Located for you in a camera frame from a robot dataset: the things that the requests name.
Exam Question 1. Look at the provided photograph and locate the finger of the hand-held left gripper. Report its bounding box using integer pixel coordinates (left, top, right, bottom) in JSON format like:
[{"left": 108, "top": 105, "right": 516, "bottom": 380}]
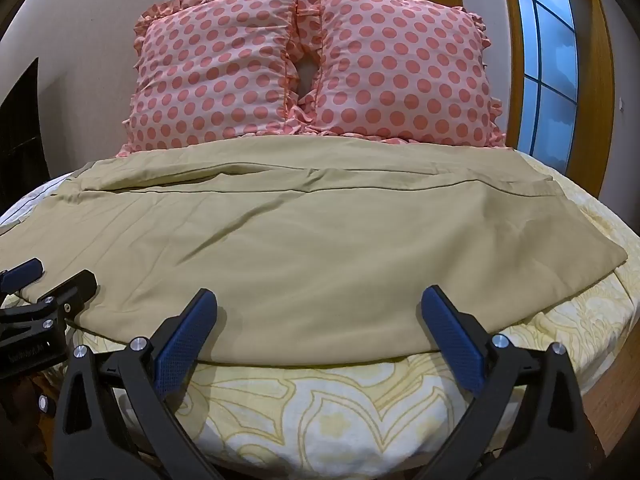
[
  {"left": 0, "top": 258, "right": 45, "bottom": 295},
  {"left": 0, "top": 269, "right": 99, "bottom": 335}
]

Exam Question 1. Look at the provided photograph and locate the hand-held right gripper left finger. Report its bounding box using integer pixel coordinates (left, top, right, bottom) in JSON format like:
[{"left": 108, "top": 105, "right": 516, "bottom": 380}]
[{"left": 52, "top": 288, "right": 236, "bottom": 480}]

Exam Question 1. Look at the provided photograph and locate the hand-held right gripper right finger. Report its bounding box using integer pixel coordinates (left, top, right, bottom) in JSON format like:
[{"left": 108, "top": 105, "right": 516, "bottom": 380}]
[{"left": 421, "top": 285, "right": 607, "bottom": 480}]

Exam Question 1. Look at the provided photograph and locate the bed with yellow floral sheet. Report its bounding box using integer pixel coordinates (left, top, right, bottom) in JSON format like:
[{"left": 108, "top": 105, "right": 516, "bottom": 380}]
[{"left": 0, "top": 152, "right": 640, "bottom": 480}]

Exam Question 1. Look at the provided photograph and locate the pink polka dot pillow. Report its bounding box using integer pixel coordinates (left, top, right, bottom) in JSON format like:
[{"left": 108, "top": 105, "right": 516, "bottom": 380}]
[
  {"left": 121, "top": 0, "right": 321, "bottom": 157},
  {"left": 287, "top": 0, "right": 507, "bottom": 149}
]

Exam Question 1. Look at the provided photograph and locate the wooden framed window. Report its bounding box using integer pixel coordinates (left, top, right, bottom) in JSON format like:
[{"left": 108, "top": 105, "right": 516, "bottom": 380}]
[{"left": 499, "top": 0, "right": 617, "bottom": 197}]

